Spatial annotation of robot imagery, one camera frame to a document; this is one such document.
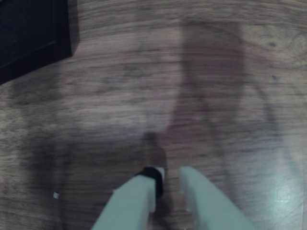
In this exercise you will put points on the small white crumb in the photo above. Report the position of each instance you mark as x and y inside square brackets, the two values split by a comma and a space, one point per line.
[56, 195]

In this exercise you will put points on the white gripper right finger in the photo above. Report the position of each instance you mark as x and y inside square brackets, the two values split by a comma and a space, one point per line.
[211, 208]

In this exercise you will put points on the gripper white left finger black-taped tip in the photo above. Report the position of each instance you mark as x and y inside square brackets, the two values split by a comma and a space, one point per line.
[129, 206]

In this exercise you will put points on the shallow black box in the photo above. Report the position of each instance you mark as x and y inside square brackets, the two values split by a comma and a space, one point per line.
[28, 31]

